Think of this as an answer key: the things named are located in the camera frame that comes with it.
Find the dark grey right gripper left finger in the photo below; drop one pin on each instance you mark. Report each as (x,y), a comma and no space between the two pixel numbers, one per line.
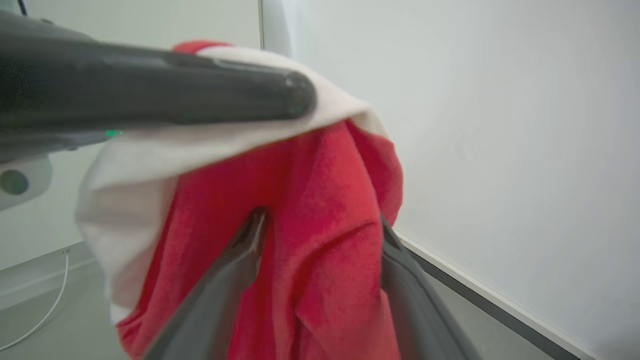
(225,290)

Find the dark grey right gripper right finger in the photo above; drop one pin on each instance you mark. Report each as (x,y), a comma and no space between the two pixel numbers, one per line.
(415,310)

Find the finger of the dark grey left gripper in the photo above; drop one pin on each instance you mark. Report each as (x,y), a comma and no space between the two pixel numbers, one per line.
(40,141)
(150,90)

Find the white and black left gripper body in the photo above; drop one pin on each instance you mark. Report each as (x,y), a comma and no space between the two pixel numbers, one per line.
(22,182)

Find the red and white basketball jersey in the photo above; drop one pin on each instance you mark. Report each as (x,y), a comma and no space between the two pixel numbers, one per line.
(320,200)

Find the white baseboard with black strip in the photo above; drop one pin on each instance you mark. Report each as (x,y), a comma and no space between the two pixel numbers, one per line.
(500,307)

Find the pale grey wall baseboard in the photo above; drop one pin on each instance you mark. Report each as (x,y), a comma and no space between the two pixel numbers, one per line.
(30,280)

